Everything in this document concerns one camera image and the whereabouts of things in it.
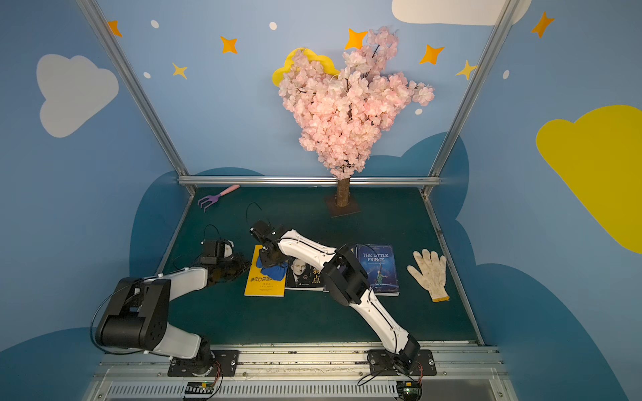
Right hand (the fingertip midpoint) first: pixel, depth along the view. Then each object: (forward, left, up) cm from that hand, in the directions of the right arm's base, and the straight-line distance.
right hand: (273, 261), depth 95 cm
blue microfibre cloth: (-6, -3, +3) cm, 7 cm away
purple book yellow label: (-9, -21, -2) cm, 23 cm away
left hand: (0, +8, +1) cm, 8 cm away
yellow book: (-9, +3, -1) cm, 10 cm away
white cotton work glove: (-2, -61, -3) cm, 61 cm away
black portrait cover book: (-5, -12, -1) cm, 13 cm away
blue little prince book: (+4, -41, -1) cm, 42 cm away
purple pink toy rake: (+31, +34, 0) cm, 46 cm away
